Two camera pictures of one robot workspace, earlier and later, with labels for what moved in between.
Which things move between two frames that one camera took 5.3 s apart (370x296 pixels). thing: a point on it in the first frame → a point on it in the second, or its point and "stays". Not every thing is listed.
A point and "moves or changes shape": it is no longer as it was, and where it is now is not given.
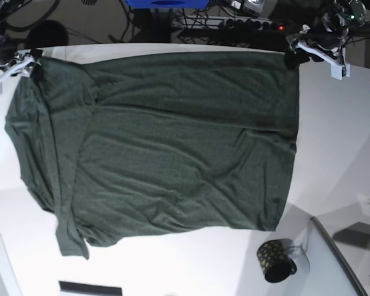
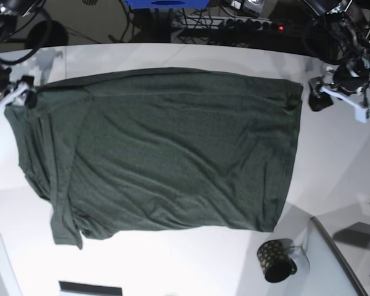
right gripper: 322,39 → 350,78
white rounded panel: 1,279 stays
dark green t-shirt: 124,144 moves or changes shape
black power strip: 229,23 stays
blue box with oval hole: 168,4 stays
